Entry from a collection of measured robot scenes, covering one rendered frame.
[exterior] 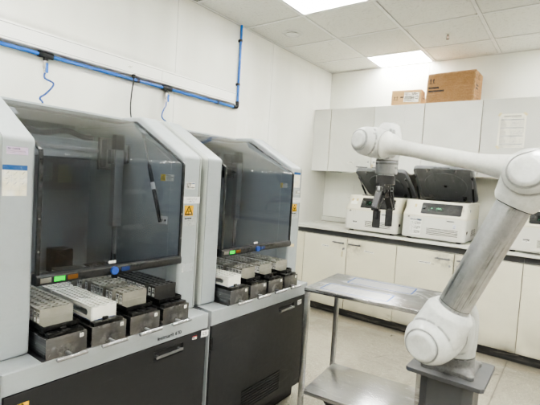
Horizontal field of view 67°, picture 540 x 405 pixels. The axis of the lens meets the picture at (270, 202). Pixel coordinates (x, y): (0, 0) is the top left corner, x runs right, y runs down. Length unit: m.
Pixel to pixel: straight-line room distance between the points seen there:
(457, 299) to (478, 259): 0.14
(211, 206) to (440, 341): 1.13
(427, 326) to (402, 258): 2.66
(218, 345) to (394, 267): 2.42
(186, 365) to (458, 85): 3.49
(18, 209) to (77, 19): 1.69
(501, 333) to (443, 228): 0.96
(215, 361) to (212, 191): 0.80
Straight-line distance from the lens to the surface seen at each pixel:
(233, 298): 2.06
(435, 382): 1.73
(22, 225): 1.51
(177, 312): 1.82
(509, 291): 3.92
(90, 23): 2.99
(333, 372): 2.57
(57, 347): 1.56
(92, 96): 2.90
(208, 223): 1.97
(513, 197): 1.36
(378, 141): 1.56
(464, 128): 4.25
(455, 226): 3.94
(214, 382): 2.13
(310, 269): 4.53
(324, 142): 4.76
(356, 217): 4.23
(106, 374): 1.70
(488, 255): 1.41
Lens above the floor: 1.35
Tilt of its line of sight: 3 degrees down
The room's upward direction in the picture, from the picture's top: 4 degrees clockwise
